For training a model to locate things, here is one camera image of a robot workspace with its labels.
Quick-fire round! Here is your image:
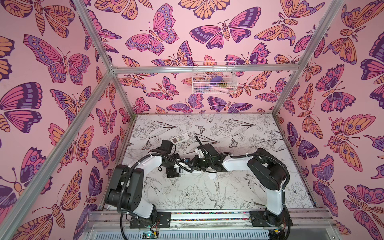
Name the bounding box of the long white remote control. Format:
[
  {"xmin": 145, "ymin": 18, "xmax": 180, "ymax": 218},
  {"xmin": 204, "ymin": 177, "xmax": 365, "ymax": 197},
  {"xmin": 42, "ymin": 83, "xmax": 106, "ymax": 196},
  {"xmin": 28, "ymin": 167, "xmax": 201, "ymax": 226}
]
[{"xmin": 176, "ymin": 162, "xmax": 202, "ymax": 175}]

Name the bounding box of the white battery cover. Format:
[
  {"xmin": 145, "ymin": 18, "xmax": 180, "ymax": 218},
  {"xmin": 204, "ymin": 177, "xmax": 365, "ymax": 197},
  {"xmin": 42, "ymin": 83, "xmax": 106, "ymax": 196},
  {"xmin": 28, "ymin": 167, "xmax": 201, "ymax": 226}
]
[{"xmin": 209, "ymin": 173, "xmax": 217, "ymax": 180}]

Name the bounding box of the small white remote control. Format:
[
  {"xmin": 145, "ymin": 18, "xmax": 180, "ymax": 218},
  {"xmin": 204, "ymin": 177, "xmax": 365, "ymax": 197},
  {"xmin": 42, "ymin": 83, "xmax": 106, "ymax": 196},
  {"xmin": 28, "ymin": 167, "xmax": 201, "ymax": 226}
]
[{"xmin": 170, "ymin": 133, "xmax": 190, "ymax": 145}]

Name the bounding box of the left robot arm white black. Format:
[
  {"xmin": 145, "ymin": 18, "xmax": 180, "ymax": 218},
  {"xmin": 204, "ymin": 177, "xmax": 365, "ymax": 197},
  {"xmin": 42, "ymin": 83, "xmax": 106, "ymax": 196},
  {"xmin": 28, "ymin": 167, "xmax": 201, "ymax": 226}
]
[{"xmin": 104, "ymin": 140, "xmax": 180, "ymax": 225}]

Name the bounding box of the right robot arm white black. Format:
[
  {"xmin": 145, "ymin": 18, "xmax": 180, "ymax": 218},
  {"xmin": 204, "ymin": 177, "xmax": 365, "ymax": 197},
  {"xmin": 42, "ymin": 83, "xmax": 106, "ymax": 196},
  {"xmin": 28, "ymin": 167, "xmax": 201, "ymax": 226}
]
[{"xmin": 187, "ymin": 145, "xmax": 290, "ymax": 226}]

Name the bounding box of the green circuit board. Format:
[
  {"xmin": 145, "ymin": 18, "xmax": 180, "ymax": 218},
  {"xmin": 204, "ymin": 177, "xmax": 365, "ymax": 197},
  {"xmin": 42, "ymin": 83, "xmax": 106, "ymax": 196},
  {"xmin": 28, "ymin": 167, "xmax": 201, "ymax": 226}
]
[{"xmin": 142, "ymin": 231, "xmax": 159, "ymax": 240}]

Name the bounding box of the purple item in basket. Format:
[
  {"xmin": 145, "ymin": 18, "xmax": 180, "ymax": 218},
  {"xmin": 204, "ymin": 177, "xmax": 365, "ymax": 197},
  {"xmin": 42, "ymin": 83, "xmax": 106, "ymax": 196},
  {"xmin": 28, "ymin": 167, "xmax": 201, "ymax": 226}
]
[{"xmin": 210, "ymin": 76, "xmax": 225, "ymax": 85}]

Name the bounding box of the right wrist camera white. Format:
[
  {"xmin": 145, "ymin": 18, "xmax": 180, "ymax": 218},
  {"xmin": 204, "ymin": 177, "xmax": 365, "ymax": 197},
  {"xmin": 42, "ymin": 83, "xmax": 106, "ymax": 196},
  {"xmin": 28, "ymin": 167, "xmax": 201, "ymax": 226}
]
[{"xmin": 195, "ymin": 147, "xmax": 205, "ymax": 159}]

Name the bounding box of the white wire basket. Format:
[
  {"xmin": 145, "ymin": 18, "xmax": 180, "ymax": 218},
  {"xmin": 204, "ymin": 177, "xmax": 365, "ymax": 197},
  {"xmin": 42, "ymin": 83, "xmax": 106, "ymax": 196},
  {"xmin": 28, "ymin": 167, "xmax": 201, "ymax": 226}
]
[{"xmin": 191, "ymin": 62, "xmax": 238, "ymax": 95}]

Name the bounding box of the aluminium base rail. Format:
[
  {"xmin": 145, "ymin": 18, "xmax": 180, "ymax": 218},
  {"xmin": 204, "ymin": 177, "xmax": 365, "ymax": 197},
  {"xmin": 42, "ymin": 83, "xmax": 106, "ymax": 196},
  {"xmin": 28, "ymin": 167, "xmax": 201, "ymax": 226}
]
[{"xmin": 83, "ymin": 209, "xmax": 343, "ymax": 240}]

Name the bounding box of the aluminium cage frame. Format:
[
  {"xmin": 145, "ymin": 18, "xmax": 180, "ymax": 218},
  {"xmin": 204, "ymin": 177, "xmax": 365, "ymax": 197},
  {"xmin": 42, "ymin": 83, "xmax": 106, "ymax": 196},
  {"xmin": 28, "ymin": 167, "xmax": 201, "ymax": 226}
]
[{"xmin": 1, "ymin": 1, "xmax": 341, "ymax": 240}]

